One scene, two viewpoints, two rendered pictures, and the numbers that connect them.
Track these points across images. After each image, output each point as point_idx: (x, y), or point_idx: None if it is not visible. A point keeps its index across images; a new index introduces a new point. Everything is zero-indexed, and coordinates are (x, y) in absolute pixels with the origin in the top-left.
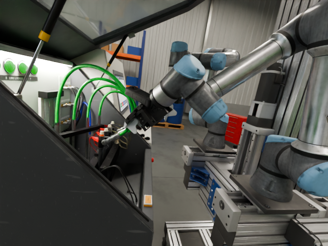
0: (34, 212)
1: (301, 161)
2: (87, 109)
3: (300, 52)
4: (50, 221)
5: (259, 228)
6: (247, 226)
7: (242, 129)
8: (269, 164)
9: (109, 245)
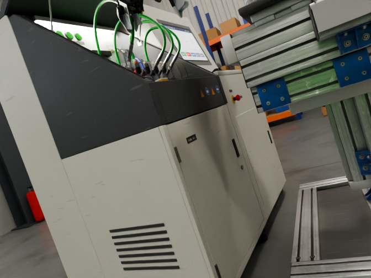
0: (79, 98)
1: None
2: (131, 57)
3: None
4: (88, 102)
5: (268, 44)
6: (249, 48)
7: None
8: None
9: (125, 108)
